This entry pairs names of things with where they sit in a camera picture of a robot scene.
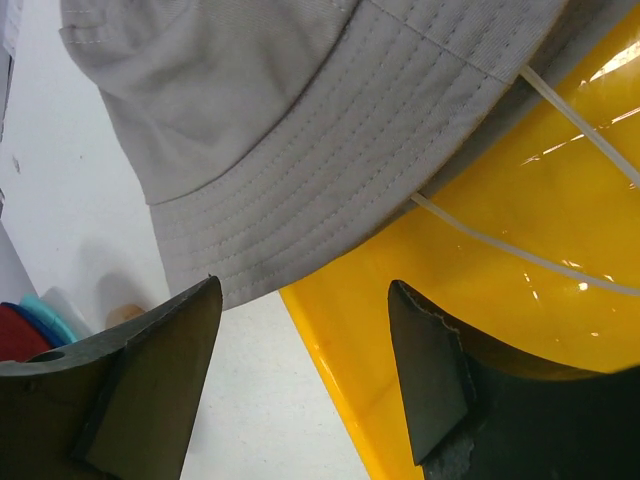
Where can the teal bucket hat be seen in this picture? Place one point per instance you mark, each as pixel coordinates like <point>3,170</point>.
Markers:
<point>52,322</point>

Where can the grey cap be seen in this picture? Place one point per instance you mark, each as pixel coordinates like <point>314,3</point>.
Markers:
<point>272,137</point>

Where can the yellow plastic tray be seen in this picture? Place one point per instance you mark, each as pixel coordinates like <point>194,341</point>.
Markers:
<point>535,243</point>

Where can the dark red hat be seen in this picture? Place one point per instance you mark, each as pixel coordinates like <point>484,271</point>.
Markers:
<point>19,340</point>

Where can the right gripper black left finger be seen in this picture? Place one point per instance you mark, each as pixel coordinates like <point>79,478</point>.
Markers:
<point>120,404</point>

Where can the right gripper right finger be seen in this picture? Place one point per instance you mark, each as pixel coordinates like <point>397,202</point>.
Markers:
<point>479,408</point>

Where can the wooden hat stand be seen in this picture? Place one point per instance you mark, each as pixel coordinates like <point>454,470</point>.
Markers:
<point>122,314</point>

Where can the white bucket hat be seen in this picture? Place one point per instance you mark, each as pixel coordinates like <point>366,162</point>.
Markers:
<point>59,300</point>

